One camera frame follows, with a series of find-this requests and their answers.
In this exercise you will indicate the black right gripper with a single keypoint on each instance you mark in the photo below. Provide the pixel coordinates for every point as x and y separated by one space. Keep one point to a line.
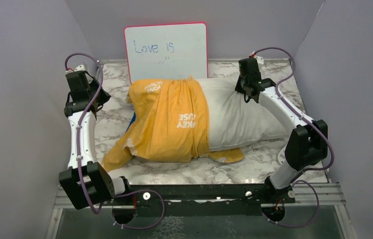
238 87

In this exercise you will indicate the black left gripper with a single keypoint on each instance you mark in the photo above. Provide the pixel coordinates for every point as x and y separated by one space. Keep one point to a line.
105 96

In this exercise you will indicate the white pillow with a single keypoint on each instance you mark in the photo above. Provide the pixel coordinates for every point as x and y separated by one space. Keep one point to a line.
234 123

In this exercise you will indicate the blue yellow Mickey pillowcase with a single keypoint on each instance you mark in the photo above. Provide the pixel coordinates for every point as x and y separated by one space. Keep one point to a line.
172 125

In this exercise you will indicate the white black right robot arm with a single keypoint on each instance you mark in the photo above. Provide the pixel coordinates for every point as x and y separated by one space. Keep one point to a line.
306 145

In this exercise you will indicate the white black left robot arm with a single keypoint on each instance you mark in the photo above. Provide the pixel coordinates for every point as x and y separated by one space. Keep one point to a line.
85 181

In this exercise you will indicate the white printed label tag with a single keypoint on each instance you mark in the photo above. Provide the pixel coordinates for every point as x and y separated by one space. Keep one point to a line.
281 157

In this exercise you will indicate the pink framed whiteboard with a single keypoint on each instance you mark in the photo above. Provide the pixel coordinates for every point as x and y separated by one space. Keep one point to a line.
167 51

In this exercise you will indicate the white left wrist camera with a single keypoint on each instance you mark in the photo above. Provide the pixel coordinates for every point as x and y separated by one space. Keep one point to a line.
81 67

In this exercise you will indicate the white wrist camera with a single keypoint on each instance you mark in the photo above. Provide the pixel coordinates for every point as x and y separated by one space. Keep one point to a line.
81 67
260 60

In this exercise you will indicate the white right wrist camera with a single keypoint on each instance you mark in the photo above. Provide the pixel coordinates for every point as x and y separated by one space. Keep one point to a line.
260 60

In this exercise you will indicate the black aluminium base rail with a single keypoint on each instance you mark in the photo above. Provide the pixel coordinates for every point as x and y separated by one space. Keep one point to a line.
220 199

